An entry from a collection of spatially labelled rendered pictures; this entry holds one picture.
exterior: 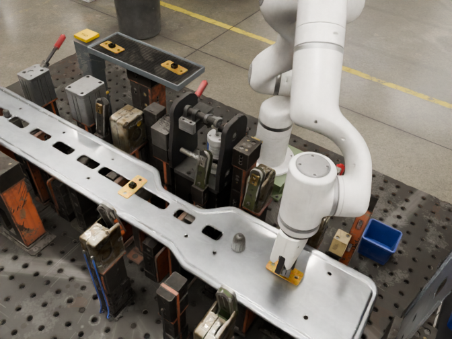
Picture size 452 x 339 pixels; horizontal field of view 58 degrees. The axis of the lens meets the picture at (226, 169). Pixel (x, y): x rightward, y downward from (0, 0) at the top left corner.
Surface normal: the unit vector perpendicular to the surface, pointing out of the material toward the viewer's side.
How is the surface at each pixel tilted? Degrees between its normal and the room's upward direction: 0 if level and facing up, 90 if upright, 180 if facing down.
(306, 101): 54
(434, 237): 0
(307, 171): 6
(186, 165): 0
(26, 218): 90
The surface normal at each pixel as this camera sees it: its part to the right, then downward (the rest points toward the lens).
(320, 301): 0.05, -0.71
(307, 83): -0.52, -0.02
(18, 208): 0.84, 0.41
